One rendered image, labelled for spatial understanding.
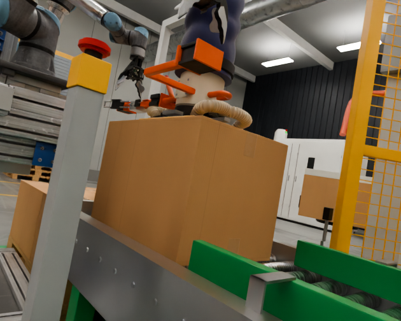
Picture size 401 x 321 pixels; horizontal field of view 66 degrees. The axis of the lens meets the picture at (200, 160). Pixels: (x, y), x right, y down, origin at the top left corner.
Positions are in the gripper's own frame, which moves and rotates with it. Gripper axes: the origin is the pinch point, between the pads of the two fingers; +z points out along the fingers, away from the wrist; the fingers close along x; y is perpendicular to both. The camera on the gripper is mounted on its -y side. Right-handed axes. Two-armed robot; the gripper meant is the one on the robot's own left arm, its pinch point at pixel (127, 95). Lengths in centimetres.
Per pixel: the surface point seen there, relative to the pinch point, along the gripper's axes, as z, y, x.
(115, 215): 54, 50, -20
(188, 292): 57, 109, -33
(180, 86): 7, 65, -13
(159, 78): 7, 65, -21
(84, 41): 12, 83, -51
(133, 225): 55, 64, -20
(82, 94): 23, 84, -50
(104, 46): 12, 85, -47
